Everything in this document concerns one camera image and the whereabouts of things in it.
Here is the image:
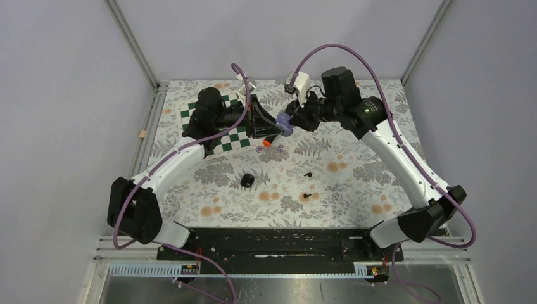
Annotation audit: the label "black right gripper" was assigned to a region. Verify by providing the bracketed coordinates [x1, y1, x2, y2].
[289, 89, 342, 133]

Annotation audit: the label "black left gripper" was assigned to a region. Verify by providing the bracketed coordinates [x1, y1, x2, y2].
[214, 96, 284, 139]

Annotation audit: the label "purple earbud charging case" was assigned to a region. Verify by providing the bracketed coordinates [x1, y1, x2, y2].
[275, 111, 294, 137]

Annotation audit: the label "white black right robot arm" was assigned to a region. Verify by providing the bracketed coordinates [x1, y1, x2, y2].
[277, 66, 467, 261]

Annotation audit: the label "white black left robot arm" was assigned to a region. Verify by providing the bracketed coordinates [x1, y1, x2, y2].
[107, 87, 284, 260]

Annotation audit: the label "small purple ear tips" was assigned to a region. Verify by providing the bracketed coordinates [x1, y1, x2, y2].
[255, 146, 285, 153]

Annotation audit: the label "green white checkered board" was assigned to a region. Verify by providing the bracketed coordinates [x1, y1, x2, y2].
[177, 93, 261, 157]

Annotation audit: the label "black round cap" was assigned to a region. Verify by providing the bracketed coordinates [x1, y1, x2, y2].
[240, 174, 255, 189]

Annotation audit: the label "floral patterned table mat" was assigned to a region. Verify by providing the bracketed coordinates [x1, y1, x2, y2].
[148, 80, 425, 228]

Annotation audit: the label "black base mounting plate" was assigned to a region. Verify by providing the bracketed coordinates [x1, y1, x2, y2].
[156, 227, 405, 276]

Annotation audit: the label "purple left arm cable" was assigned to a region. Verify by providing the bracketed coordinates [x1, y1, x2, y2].
[112, 63, 251, 250]

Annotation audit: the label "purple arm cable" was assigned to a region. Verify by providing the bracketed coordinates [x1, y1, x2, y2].
[112, 63, 251, 250]
[293, 43, 477, 250]

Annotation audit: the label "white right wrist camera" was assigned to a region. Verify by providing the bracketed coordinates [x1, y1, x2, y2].
[284, 71, 310, 107]

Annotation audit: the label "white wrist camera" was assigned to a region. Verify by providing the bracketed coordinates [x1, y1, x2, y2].
[284, 71, 310, 107]
[236, 74, 257, 105]

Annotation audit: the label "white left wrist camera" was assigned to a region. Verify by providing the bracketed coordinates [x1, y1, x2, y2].
[236, 74, 257, 105]

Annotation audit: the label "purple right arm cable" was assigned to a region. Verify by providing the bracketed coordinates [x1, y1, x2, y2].
[293, 43, 477, 250]

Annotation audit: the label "white slotted cable duct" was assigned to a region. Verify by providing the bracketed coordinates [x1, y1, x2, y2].
[108, 262, 381, 279]

